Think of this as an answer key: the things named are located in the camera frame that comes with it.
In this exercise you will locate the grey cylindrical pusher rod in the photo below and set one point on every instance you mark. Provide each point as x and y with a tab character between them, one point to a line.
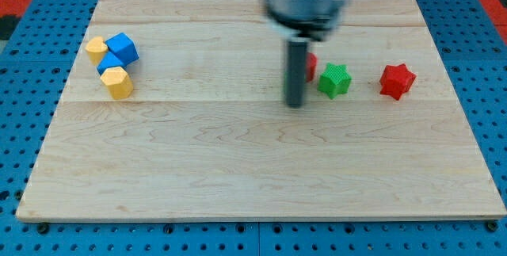
295	61

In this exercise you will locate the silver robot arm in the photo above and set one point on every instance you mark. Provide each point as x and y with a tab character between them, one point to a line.
300	23

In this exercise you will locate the green star block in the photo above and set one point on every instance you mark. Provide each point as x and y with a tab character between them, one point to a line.
334	80

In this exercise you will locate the red star block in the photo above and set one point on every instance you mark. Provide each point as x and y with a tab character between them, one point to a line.
396	81

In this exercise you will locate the red block behind rod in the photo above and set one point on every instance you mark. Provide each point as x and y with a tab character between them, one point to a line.
312	61

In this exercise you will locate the light wooden board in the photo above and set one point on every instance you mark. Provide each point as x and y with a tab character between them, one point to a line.
206	135

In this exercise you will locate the blue cube block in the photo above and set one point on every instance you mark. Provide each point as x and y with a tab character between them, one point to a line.
123	48

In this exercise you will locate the yellow hexagon block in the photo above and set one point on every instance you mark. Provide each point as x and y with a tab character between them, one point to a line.
118	82

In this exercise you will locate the blue triangular block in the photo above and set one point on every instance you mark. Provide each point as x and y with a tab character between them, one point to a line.
109	60

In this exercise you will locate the yellow heart block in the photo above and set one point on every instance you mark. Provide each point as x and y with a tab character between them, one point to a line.
96	49

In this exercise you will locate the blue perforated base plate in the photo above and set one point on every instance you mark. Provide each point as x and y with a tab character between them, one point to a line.
34	68

